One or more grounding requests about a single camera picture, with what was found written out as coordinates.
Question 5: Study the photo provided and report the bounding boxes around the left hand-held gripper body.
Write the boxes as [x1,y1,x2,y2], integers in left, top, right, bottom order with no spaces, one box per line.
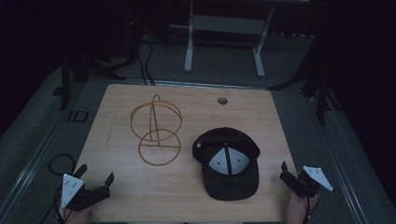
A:
[60,173,112,212]

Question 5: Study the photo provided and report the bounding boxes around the black tripod stand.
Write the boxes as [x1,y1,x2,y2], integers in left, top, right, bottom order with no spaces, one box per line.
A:
[266,34,344,127]
[51,18,141,112]

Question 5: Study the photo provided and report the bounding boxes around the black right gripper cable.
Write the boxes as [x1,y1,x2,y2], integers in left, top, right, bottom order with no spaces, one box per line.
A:
[302,192,321,224]

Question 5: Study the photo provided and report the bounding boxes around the golden wire hat stand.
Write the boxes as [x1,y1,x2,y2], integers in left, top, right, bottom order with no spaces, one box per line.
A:
[130,93,183,167]

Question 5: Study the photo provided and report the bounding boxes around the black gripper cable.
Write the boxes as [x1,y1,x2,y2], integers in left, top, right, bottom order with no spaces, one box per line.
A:
[302,192,321,224]
[40,183,73,224]

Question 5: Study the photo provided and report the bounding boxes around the person's left hand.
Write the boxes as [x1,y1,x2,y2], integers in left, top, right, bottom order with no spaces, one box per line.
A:
[63,206,92,224]

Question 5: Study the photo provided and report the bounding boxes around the black rectangular floor bracket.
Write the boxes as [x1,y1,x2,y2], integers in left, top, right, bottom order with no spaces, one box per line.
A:
[65,109,90,123]

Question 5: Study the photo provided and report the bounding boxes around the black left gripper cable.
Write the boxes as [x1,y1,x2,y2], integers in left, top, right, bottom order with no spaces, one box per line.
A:
[40,183,73,224]

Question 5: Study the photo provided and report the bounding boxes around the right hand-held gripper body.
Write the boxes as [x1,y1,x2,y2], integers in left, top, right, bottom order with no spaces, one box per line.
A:
[278,165,333,199]

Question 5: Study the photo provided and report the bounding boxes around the person's right hand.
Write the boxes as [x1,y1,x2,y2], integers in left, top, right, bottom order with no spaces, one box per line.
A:
[286,190,319,224]

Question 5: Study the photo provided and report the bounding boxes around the black floor cables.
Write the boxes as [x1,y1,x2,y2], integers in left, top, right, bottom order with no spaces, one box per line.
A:
[136,36,157,87]

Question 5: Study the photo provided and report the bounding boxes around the black and white baseball cap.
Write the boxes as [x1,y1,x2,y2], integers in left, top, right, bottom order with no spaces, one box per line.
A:
[191,126,262,202]

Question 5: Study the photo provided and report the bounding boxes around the white metal desk frame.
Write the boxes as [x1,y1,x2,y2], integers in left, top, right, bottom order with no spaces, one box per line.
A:
[183,0,276,79]

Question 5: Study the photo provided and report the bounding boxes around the black looped cable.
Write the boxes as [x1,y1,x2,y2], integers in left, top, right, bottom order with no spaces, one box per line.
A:
[48,153,78,177]

